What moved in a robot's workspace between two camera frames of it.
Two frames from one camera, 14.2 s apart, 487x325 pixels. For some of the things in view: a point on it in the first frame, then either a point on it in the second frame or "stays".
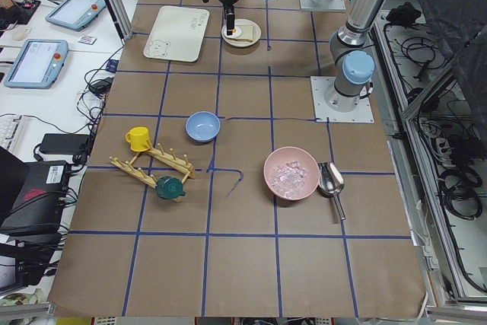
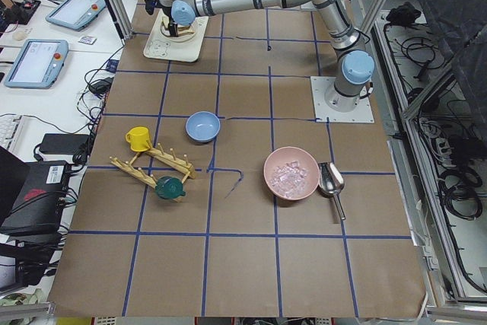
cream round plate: [240, 43] to [164, 32]
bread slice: [247, 33] to [183, 30]
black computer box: [39, 211] stays
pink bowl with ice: [291, 173] stays
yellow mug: [138, 137] stays
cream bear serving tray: [178, 34] stays
